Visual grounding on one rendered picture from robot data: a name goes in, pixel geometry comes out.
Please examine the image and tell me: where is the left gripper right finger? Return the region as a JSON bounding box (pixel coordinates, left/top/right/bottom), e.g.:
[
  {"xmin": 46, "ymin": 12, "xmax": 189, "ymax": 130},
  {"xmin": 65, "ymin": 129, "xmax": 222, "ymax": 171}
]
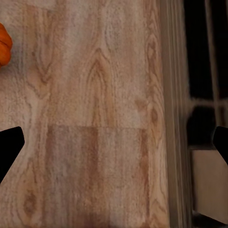
[{"xmin": 213, "ymin": 126, "xmax": 228, "ymax": 165}]

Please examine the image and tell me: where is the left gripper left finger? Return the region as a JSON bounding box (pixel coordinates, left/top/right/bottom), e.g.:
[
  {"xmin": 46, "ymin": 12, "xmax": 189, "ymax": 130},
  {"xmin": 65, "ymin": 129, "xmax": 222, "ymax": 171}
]
[{"xmin": 0, "ymin": 126, "xmax": 25, "ymax": 183}]

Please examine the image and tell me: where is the pumpkin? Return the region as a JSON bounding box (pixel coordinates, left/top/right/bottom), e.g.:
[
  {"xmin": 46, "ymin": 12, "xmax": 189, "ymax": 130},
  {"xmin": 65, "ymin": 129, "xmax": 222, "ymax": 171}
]
[{"xmin": 0, "ymin": 23, "xmax": 13, "ymax": 67}]

